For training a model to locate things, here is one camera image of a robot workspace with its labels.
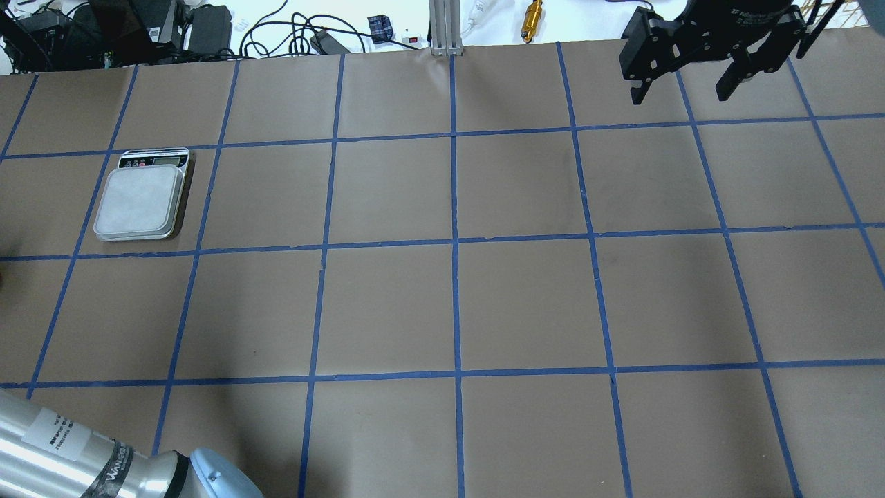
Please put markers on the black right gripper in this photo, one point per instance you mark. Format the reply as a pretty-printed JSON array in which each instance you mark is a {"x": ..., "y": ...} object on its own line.
[{"x": 743, "y": 15}]

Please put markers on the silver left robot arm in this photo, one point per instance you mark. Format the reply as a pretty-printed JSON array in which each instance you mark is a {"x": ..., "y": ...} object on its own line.
[{"x": 45, "y": 454}]

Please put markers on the gold metal cylinder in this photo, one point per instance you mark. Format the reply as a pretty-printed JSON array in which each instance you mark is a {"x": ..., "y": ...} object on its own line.
[{"x": 531, "y": 21}]

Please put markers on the small blue black box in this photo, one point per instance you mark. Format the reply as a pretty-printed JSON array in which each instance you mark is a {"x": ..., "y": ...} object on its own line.
[{"x": 381, "y": 29}]

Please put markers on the black power adapter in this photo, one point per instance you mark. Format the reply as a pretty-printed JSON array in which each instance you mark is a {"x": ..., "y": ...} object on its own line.
[{"x": 325, "y": 44}]

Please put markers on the silver digital kitchen scale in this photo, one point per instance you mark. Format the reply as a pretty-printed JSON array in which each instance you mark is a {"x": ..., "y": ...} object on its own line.
[{"x": 142, "y": 195}]

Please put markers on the black electronics pile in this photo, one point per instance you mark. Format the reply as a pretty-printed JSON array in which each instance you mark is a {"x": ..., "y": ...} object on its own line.
[{"x": 40, "y": 36}]

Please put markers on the aluminium profile post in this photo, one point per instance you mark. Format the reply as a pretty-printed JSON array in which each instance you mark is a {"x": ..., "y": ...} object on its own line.
[{"x": 445, "y": 28}]

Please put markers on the white switch with red button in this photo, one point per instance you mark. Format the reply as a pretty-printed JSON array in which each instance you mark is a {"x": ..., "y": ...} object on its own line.
[{"x": 412, "y": 38}]

